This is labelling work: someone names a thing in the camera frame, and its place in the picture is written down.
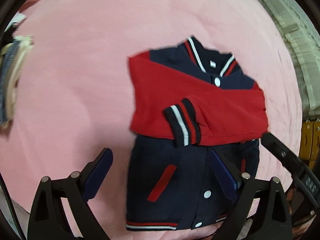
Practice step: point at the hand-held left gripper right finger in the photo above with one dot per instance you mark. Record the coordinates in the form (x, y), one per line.
(226, 175)

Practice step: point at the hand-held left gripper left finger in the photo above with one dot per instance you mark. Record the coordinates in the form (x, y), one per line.
(100, 172)

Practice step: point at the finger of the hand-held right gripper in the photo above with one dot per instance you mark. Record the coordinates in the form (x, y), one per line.
(277, 150)

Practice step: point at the navy and red varsity jacket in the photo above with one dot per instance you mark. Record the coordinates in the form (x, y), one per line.
(175, 90)

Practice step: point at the yellow box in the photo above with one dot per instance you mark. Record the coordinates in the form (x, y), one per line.
(310, 140)

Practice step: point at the pink bed sheet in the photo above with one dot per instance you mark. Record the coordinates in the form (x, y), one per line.
(75, 80)

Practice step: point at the white ruffled cloth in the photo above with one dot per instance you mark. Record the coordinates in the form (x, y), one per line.
(295, 35)

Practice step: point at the folded denim cloth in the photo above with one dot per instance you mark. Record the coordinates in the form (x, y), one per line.
(6, 80)

